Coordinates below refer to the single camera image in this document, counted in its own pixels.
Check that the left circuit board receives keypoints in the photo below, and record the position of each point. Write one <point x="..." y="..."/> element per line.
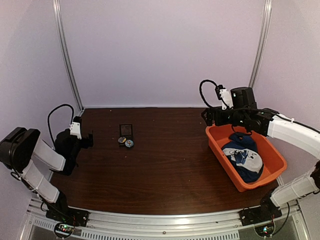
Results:
<point x="63" y="230"/>

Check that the right circuit board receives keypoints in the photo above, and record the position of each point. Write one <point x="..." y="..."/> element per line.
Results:
<point x="265" y="230"/>

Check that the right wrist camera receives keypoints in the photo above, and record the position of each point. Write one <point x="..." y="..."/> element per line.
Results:
<point x="225" y="97"/>

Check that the navy white clothing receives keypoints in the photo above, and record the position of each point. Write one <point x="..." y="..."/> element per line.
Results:
<point x="242" y="153"/>

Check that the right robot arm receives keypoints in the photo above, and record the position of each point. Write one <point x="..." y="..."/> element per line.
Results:
<point x="299" y="144"/>

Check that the starry night round brooch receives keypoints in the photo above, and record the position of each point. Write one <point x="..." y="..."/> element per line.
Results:
<point x="122" y="139"/>

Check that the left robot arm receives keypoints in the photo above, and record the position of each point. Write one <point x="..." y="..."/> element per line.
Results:
<point x="21" y="146"/>

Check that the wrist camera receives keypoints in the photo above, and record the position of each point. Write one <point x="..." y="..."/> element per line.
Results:
<point x="75" y="127"/>
<point x="225" y="97"/>

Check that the front aluminium rail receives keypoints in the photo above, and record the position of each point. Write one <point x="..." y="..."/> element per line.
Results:
<point x="221" y="225"/>

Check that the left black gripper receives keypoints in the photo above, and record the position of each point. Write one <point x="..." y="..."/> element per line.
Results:
<point x="89" y="143"/>

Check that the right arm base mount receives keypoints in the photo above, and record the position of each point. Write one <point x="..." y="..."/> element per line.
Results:
<point x="255" y="215"/>

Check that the circuit board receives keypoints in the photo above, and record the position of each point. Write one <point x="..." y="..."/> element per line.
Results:
<point x="265" y="230"/>
<point x="63" y="230"/>

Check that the orange plastic bin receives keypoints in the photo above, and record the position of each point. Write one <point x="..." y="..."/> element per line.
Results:
<point x="274" y="163"/>

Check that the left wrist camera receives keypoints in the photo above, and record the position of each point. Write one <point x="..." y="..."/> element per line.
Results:
<point x="75" y="127"/>

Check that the aluminium frame post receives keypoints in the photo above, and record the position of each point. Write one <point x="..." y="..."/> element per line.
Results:
<point x="65" y="53"/>
<point x="263" y="36"/>

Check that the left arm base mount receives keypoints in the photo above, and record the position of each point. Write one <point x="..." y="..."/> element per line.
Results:
<point x="75" y="217"/>

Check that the black brooch display box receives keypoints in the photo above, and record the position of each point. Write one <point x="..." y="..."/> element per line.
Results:
<point x="126" y="130"/>

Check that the left aluminium frame post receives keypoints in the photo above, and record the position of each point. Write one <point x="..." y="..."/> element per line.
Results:
<point x="65" y="53"/>

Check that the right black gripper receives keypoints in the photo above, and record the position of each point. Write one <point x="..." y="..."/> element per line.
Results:
<point x="210" y="117"/>

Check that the right aluminium frame post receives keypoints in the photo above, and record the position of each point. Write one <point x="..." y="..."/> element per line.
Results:
<point x="263" y="36"/>

